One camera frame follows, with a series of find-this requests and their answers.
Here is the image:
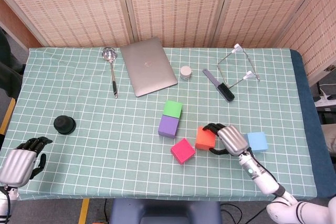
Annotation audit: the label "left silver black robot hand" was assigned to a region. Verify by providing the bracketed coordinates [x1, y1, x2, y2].
[0, 136, 53, 187]

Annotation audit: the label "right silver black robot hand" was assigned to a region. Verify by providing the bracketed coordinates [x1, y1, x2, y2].
[202, 123, 249, 156]

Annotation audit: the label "blue cube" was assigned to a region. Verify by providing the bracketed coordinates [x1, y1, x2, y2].
[246, 131, 269, 153]

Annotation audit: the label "orange cube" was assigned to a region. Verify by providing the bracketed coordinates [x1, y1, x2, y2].
[195, 126, 217, 151]

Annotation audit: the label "pink cube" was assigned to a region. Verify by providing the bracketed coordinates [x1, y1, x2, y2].
[170, 137, 196, 166]

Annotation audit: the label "purple cube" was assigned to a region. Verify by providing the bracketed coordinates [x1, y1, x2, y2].
[157, 115, 181, 139]

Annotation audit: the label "green cube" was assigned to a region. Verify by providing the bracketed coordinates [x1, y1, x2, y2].
[163, 100, 183, 119]

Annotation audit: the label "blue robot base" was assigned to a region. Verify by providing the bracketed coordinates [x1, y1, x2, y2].
[109, 198, 223, 224]

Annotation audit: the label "grey brush black bristles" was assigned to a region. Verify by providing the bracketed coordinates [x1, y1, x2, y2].
[202, 68, 235, 103]

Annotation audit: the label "black dome-shaped object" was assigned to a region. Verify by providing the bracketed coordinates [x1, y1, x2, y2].
[53, 115, 77, 135]

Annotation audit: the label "blue padded table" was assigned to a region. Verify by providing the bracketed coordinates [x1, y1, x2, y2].
[290, 49, 336, 199]

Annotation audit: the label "small white jar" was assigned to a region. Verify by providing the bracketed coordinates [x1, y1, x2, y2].
[180, 66, 193, 81]

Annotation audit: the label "dark clothed person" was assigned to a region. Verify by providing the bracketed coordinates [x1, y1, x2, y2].
[0, 28, 27, 99]

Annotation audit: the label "green checked tablecloth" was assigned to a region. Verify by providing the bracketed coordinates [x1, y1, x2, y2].
[0, 47, 318, 201]

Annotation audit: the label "grey closed laptop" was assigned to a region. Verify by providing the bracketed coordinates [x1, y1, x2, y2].
[120, 37, 179, 98]

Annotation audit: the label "bamboo folding screen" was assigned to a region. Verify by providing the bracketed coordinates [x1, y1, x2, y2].
[0, 0, 336, 86]

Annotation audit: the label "wire stand white clips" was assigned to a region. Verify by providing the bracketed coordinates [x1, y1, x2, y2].
[217, 43, 261, 89]

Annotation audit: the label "steel ladle black handle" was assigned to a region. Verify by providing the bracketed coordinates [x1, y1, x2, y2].
[101, 47, 119, 99]

